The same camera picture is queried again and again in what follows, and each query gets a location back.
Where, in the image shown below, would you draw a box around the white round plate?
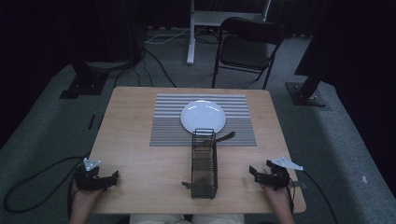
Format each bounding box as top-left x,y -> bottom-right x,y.
180,99 -> 227,135

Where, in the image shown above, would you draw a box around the black stand with base plate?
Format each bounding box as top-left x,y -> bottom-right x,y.
285,0 -> 332,108

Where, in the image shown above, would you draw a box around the black wire cutlery rack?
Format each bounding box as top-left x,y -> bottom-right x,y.
190,128 -> 219,200

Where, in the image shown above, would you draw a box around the white floor cable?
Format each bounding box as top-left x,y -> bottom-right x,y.
144,27 -> 191,46

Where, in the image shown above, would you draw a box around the person's left hand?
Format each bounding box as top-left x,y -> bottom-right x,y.
70,181 -> 105,207

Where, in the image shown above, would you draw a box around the black folding chair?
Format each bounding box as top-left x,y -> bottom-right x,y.
211,17 -> 287,91

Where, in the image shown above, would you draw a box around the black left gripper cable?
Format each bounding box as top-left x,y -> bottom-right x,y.
3,154 -> 92,218

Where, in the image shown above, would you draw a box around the white desk frame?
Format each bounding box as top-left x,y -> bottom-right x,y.
186,0 -> 273,65

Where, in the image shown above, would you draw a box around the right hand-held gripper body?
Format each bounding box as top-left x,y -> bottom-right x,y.
262,156 -> 304,191

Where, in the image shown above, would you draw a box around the black stand base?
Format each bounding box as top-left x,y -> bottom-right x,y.
59,61 -> 110,100

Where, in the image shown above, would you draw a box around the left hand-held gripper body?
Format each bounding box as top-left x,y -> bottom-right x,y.
74,158 -> 108,192

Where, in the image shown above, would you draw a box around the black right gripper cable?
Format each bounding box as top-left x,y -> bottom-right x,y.
289,169 -> 339,224

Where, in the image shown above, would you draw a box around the black floor cables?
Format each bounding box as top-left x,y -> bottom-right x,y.
112,46 -> 177,89

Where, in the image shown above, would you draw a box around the grey striped placemat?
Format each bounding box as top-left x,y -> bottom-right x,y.
148,92 -> 258,147

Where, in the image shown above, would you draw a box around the person's right hand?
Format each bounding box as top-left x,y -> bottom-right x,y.
261,184 -> 292,203

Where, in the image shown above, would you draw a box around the person's legs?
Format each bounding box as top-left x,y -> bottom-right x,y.
129,213 -> 246,224

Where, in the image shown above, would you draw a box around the metal knife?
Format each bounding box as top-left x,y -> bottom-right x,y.
199,131 -> 236,148

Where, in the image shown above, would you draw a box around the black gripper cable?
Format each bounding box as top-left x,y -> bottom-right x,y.
289,169 -> 339,224
3,154 -> 92,218

